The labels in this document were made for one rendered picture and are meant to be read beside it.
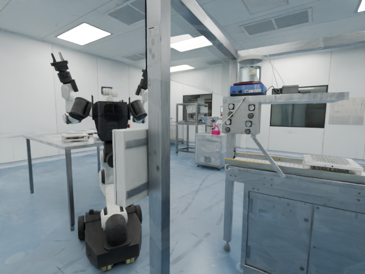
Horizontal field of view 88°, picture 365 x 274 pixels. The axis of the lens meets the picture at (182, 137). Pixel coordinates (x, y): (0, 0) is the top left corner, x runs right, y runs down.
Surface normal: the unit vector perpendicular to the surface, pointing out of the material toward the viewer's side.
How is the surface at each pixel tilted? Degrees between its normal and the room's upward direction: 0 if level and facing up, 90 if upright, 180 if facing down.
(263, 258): 90
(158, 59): 90
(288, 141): 90
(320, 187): 90
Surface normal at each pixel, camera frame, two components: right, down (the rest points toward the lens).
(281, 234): -0.50, 0.09
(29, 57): 0.82, 0.07
